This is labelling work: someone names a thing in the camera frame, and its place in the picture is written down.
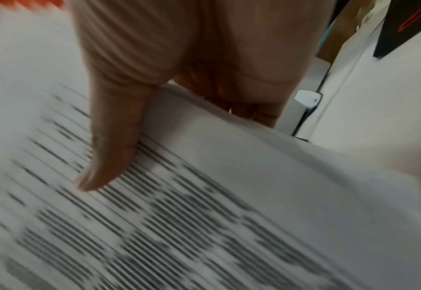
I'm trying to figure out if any black cable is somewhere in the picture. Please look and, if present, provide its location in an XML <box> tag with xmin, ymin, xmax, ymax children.
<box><xmin>292</xmin><ymin>61</ymin><xmax>335</xmax><ymax>138</ymax></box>

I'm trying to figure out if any white printed paper sheet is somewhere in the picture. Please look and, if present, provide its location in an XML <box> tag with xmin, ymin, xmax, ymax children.
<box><xmin>0</xmin><ymin>17</ymin><xmax>421</xmax><ymax>290</ymax></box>

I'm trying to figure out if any black board with red mark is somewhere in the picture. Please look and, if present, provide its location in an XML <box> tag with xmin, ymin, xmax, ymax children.
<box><xmin>373</xmin><ymin>0</ymin><xmax>421</xmax><ymax>60</ymax></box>

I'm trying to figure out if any brown cardboard box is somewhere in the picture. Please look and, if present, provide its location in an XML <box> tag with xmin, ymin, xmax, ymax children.
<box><xmin>315</xmin><ymin>0</ymin><xmax>367</xmax><ymax>64</ymax></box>

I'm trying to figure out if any person's right hand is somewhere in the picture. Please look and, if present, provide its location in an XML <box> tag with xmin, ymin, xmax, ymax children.
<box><xmin>64</xmin><ymin>0</ymin><xmax>335</xmax><ymax>192</ymax></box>

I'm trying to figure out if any white plastic clip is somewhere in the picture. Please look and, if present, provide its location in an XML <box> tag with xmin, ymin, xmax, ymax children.
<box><xmin>294</xmin><ymin>89</ymin><xmax>322</xmax><ymax>109</ymax></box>

